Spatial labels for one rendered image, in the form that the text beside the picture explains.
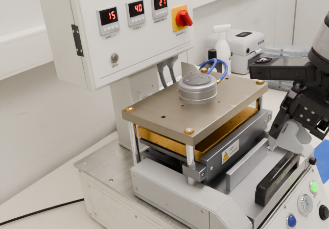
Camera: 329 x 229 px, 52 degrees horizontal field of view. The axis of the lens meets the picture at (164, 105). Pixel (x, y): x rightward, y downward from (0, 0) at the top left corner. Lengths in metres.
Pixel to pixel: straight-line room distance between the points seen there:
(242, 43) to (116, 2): 1.01
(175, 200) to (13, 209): 0.59
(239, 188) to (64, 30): 0.45
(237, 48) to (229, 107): 0.99
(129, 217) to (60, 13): 0.45
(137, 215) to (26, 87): 0.54
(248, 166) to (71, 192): 0.58
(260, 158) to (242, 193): 0.11
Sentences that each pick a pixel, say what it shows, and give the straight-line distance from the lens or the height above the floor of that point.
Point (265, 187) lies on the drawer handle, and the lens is 0.63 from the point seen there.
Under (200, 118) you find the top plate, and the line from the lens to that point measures 0.62.
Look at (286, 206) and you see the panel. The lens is 0.74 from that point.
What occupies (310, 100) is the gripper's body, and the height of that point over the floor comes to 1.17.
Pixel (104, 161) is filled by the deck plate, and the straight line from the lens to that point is 0.86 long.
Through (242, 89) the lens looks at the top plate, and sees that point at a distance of 0.74.
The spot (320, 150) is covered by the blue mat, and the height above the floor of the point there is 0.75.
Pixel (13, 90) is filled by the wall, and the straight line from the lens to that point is 1.07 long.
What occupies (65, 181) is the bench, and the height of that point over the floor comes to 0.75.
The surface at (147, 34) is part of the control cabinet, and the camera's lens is 0.75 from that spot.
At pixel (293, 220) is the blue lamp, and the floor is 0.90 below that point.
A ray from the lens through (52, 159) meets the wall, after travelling 1.22.
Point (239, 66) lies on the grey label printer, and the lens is 1.65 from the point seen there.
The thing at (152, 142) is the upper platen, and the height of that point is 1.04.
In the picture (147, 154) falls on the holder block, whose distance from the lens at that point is 0.75.
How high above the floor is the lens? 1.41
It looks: 26 degrees down
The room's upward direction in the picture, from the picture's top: 5 degrees counter-clockwise
